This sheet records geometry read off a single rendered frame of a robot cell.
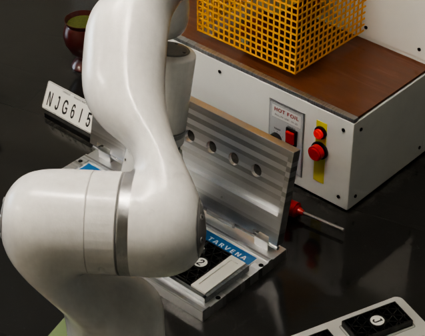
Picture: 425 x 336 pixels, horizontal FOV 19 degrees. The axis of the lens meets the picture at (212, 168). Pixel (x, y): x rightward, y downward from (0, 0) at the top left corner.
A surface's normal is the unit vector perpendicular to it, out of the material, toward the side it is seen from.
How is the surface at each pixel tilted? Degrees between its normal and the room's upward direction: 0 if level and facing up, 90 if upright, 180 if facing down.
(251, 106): 90
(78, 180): 3
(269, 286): 0
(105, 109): 77
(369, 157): 90
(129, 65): 37
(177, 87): 85
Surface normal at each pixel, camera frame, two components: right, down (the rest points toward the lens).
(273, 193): -0.66, 0.28
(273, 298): 0.00, -0.81
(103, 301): 0.43, -0.47
